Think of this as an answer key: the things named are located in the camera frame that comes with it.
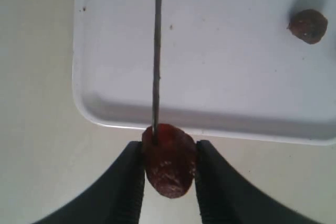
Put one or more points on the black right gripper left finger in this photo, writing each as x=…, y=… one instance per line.
x=116, y=197

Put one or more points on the thin metal skewer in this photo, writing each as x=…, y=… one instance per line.
x=156, y=70

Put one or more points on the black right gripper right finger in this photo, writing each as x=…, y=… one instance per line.
x=225, y=196

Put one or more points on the red meatball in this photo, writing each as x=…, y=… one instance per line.
x=308, y=25
x=170, y=163

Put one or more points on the white rectangular plastic tray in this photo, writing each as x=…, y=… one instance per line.
x=229, y=68

